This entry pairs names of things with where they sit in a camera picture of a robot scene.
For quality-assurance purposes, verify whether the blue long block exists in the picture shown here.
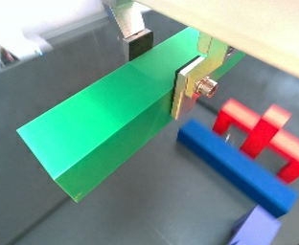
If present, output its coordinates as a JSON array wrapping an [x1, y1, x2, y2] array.
[[178, 120, 298, 217]]

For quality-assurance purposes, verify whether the green long block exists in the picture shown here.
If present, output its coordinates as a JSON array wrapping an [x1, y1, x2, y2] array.
[[14, 26, 247, 203]]

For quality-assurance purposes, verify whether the purple long block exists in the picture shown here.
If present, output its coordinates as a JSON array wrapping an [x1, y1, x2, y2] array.
[[227, 206, 282, 245]]

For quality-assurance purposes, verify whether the red cross-shaped block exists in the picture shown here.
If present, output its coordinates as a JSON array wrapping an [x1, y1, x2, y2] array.
[[212, 99, 299, 184]]

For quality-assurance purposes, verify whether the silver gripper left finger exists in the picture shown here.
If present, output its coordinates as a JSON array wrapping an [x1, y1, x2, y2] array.
[[101, 0, 153, 61]]

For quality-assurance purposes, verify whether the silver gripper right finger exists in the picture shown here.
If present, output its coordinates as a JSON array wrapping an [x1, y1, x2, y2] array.
[[171, 33, 228, 120]]

